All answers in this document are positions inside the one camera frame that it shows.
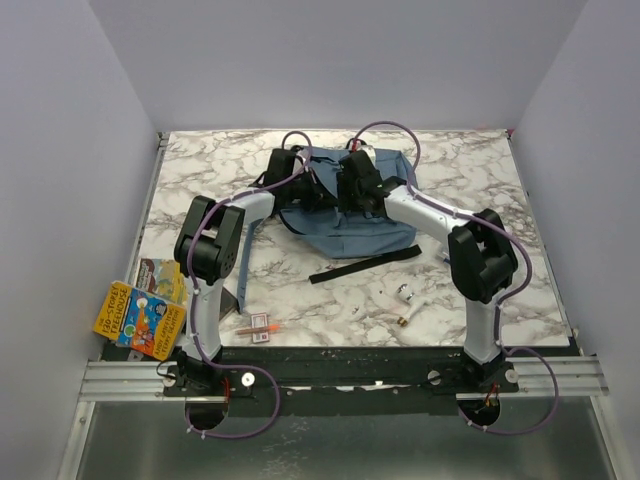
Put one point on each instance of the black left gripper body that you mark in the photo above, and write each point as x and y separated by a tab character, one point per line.
304	190

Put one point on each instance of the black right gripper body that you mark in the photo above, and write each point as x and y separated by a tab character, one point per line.
348	196

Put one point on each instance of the blue student backpack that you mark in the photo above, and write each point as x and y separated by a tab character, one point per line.
314	207

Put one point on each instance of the dark red notebook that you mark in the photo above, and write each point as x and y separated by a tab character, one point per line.
228	304

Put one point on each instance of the small white red card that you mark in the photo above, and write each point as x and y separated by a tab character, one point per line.
260	324

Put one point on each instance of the orange pencil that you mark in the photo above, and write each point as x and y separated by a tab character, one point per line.
257	330

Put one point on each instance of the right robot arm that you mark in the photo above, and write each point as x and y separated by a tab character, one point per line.
482	261

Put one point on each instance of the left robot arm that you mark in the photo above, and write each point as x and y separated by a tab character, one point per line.
207	250

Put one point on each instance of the yellow illustrated book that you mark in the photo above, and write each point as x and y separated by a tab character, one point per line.
162	277

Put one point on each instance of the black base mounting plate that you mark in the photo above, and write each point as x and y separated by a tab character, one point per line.
333	381

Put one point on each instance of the yellow treehouse book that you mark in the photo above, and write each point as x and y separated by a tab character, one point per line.
139	320

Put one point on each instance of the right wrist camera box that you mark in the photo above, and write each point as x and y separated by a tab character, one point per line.
356	146

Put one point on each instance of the aluminium frame rail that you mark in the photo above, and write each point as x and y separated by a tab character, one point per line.
124	381

